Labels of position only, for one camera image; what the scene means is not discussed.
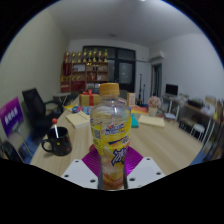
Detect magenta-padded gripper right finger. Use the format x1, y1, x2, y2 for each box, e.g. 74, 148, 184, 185
123, 145, 166, 190

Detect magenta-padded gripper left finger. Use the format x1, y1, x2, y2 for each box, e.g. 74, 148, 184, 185
61, 144, 104, 190

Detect yellow-labelled clear drink bottle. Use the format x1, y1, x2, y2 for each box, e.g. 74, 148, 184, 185
89, 82, 132, 191

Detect black dotted mug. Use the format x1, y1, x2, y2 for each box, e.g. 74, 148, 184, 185
41, 126, 73, 157

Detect tan notebook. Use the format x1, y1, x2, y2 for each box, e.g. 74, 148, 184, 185
65, 110, 92, 130

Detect teal book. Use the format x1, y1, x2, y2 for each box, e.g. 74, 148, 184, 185
130, 113, 140, 129

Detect red-tipped stir stick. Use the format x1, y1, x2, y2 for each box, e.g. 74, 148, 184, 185
51, 117, 60, 139

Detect orange book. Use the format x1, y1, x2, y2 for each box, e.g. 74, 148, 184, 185
130, 105, 149, 115

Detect pink flowers in white pot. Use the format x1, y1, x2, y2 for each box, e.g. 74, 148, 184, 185
147, 95, 162, 118

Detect white round stool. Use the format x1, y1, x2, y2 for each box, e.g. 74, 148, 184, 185
190, 123, 206, 137

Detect yellow gift box red ribbon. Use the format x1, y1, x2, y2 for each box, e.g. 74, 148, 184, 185
78, 88, 101, 108

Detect small upright orange carton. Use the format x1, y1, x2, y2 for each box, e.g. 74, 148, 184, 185
126, 92, 137, 108

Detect small white round table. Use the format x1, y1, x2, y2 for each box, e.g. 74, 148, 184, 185
53, 92, 79, 106

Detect wooden side desk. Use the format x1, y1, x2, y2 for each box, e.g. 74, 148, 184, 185
181, 102, 224, 134

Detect black office chair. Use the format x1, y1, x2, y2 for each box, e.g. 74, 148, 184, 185
21, 87, 65, 139

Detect purple sign board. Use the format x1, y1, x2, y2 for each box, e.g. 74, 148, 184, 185
0, 96, 25, 138

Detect black computer monitor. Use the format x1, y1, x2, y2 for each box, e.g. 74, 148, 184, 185
165, 83, 179, 98

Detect wooden shelf unit with trophies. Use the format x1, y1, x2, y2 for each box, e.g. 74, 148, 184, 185
59, 48, 110, 94

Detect black-framed glass door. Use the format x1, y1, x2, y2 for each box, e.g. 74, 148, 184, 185
82, 45, 137, 94

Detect white wall air conditioner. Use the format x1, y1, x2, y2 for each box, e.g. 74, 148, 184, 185
149, 50, 166, 63

